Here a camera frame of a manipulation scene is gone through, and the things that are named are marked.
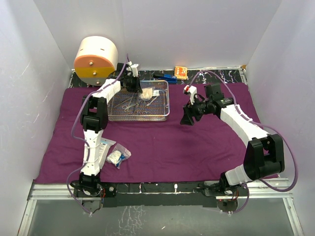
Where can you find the wire mesh metal tray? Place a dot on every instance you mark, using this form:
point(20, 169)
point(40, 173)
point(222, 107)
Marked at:
point(158, 111)

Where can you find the black base frame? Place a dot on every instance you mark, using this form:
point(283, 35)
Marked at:
point(160, 194)

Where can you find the purple cloth wrap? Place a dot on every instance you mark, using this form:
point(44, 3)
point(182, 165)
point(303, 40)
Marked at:
point(161, 151)

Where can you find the metal scalpel handle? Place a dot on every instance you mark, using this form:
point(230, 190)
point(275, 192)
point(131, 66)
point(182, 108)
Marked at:
point(153, 100)

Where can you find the white gauze packet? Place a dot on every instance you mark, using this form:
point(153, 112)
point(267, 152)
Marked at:
point(104, 147)

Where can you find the orange small box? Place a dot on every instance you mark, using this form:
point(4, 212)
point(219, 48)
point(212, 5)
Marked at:
point(180, 72)

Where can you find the beige bandage roll packet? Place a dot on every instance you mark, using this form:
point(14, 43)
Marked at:
point(146, 94)

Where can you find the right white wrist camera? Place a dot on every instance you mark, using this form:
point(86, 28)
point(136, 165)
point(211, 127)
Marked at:
point(191, 91)

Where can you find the round white drawer box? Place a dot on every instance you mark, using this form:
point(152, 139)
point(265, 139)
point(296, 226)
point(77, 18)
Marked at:
point(97, 57)

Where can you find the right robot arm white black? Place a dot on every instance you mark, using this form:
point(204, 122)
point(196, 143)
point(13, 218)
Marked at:
point(264, 152)

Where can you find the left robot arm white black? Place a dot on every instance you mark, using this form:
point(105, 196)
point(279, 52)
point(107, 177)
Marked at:
point(94, 119)

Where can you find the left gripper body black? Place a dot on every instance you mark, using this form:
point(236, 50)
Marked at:
point(131, 84)

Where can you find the small blue white packet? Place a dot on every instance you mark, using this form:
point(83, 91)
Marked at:
point(118, 155)

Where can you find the metal surgical scissors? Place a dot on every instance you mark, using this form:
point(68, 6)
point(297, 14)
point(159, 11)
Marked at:
point(134, 101)

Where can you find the blue black stapler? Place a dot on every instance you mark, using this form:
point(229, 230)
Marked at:
point(161, 76)

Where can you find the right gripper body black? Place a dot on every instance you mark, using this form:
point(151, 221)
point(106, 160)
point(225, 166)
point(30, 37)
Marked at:
point(199, 108)

